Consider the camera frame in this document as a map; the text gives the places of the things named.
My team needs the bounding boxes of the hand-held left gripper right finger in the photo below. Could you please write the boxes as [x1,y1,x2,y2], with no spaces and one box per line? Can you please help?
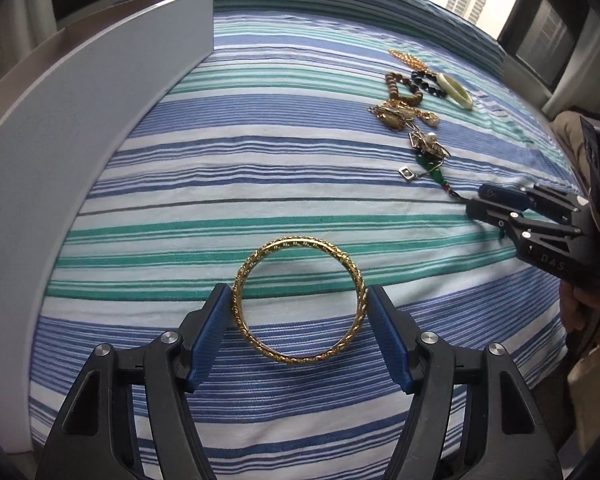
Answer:
[365,285,576,480]

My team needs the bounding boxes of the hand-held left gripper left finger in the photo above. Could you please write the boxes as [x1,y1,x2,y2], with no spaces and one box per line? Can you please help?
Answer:
[35,282,233,480]

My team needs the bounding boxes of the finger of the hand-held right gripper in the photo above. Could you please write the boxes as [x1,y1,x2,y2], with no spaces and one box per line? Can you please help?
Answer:
[479,183,589,224]
[466,198,581,256]

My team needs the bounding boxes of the gold patterned bangle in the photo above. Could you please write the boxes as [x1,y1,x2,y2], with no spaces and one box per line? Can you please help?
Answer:
[231,235,368,366]

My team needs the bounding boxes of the green pendant necklace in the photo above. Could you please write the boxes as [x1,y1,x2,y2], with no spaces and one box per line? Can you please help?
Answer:
[419,156,477,204]

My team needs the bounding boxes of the black bead bracelet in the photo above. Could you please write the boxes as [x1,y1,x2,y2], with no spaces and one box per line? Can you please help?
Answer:
[412,70,449,98]

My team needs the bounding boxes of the person's right hand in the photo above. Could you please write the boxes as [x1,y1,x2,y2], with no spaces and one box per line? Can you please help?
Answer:
[560,280,600,334]

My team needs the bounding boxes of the beige cloth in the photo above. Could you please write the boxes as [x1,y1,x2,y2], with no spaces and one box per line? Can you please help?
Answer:
[550,109,597,173]

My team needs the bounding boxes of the gold pearl brooch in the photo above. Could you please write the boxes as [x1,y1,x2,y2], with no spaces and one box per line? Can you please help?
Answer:
[406,131,452,162]

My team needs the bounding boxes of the pale jade bangle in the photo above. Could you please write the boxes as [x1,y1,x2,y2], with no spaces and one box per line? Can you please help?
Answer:
[435,73,474,110]

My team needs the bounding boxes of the gold pendant cluster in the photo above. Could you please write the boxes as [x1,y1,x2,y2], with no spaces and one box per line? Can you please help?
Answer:
[368,101,440,132]

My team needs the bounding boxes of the blue green striped bed sheet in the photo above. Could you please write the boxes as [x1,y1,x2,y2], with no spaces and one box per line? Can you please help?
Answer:
[27,0,588,480]

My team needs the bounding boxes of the brown bead bracelet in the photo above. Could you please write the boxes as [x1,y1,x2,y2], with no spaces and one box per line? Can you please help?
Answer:
[384,72,424,107]

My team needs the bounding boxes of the grey louvred wall unit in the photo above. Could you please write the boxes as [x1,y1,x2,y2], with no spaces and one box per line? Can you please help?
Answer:
[514,0,589,87]

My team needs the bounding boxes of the gold chain necklace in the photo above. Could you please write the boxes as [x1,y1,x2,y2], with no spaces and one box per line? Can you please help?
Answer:
[389,49,429,70]

